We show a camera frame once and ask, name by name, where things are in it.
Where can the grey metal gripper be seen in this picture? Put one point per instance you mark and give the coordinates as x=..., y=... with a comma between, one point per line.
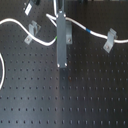
x=61, y=41

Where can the top left white clip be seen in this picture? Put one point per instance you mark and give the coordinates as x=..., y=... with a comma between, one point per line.
x=28, y=8

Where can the middle grey cable clip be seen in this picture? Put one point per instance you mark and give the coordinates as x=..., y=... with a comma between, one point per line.
x=68, y=32

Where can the grey cable clip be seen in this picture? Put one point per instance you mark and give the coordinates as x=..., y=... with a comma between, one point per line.
x=111, y=36
x=68, y=32
x=34, y=28

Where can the left grey cable clip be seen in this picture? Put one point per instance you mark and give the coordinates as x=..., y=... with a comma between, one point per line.
x=34, y=28

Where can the right grey cable clip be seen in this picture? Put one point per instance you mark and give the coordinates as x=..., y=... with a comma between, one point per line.
x=111, y=36

